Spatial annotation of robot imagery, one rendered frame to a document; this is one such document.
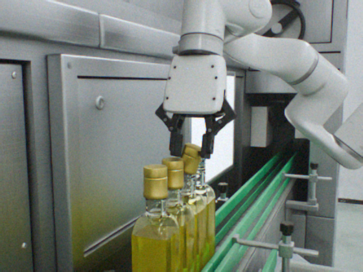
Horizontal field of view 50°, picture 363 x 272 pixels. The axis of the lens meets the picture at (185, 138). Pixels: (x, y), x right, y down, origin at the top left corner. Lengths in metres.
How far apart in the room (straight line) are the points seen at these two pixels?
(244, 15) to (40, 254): 0.50
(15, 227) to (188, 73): 0.35
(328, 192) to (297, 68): 0.93
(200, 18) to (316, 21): 1.01
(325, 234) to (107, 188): 1.17
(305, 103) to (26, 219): 0.57
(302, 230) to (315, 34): 0.78
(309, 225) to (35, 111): 1.32
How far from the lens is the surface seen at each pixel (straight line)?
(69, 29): 0.60
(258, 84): 1.63
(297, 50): 0.80
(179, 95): 0.65
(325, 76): 0.82
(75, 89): 0.59
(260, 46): 0.83
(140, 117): 0.77
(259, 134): 1.76
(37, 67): 0.58
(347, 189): 4.48
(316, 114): 0.85
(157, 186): 0.55
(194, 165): 0.65
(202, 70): 0.64
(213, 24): 0.67
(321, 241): 1.71
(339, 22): 1.61
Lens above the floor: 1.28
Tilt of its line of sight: 8 degrees down
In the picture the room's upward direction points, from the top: straight up
